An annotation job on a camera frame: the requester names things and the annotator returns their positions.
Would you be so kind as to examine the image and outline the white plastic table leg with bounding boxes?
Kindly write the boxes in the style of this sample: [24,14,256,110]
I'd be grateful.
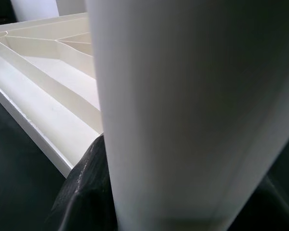
[85,0,289,231]

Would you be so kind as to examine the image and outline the black tablecloth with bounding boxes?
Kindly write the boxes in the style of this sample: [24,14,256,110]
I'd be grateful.
[0,92,289,231]

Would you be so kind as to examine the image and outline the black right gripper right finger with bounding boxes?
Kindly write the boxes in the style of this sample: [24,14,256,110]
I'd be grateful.
[231,175,289,231]

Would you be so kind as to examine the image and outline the white plastic children table top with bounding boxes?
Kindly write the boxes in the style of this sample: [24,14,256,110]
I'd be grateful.
[0,12,104,179]

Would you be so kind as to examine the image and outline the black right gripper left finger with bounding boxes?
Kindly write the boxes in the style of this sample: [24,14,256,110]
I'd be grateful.
[50,134,118,231]

